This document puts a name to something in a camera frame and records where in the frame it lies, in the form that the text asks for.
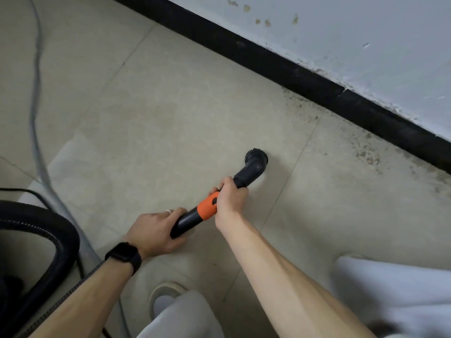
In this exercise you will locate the person's left hand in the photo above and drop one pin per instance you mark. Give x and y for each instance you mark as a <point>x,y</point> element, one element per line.
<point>155,232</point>

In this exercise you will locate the person's right hand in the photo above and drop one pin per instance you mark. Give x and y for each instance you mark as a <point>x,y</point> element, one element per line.
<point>230,204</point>

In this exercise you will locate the grey vacuum cleaner orange knobs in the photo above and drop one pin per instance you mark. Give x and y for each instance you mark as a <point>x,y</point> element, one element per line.
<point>10,271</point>

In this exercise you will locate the person's left forearm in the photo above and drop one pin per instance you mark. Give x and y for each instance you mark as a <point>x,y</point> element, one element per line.
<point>81,302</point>

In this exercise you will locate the person's right forearm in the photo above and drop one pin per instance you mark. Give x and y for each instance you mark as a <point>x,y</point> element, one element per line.
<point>289,285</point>

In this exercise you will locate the black smartwatch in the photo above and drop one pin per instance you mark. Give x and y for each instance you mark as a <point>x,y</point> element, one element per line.
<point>125,255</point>

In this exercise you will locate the white shoe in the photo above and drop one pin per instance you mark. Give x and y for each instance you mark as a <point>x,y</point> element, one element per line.
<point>352,257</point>
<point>162,292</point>

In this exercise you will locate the black baseboard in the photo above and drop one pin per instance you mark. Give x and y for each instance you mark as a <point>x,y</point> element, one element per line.
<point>282,73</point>

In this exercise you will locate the light grey trousers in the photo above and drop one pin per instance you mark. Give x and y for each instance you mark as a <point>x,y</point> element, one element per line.
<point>398,292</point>

